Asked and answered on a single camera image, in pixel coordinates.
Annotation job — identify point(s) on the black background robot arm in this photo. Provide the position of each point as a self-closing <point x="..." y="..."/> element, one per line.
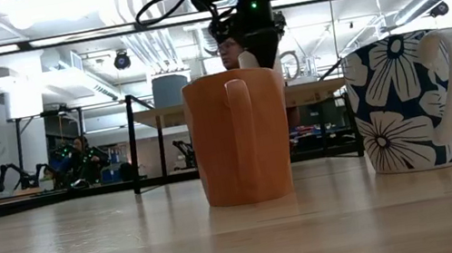
<point x="184" y="152"/>
<point x="23" y="176"/>

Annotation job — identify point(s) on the black overhead light beam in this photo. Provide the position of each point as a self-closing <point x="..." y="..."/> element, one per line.
<point x="77" y="36"/>

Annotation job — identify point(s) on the blue white floral mug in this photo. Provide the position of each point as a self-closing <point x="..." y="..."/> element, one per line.
<point x="403" y="115"/>

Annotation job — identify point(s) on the black background rig frame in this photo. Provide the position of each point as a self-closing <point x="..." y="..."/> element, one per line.
<point x="19" y="147"/>

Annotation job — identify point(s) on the orange faceted mug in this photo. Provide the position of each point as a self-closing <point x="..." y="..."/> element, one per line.
<point x="215" y="146"/>

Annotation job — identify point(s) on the black aluminium table frame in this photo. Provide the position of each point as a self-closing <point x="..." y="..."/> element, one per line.
<point x="37" y="205"/>

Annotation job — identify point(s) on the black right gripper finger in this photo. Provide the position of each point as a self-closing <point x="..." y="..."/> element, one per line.
<point x="260" y="54"/>
<point x="271" y="52"/>

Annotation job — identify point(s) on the blue storage bin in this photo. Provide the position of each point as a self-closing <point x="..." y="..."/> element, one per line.
<point x="114" y="170"/>

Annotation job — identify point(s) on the light blue mug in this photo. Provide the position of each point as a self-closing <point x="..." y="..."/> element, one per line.
<point x="169" y="91"/>

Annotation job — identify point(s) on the wooden shelf black metal frame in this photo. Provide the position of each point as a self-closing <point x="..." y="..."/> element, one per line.
<point x="160" y="118"/>

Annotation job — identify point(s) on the clear glass cup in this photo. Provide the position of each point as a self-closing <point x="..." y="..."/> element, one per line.
<point x="309" y="71"/>

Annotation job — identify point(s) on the person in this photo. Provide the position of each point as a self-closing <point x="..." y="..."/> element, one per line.
<point x="229" y="54"/>
<point x="84" y="159"/>

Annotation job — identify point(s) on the black ceiling camera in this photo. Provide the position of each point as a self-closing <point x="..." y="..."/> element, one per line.
<point x="439" y="9"/>
<point x="122" y="61"/>
<point x="282" y="22"/>

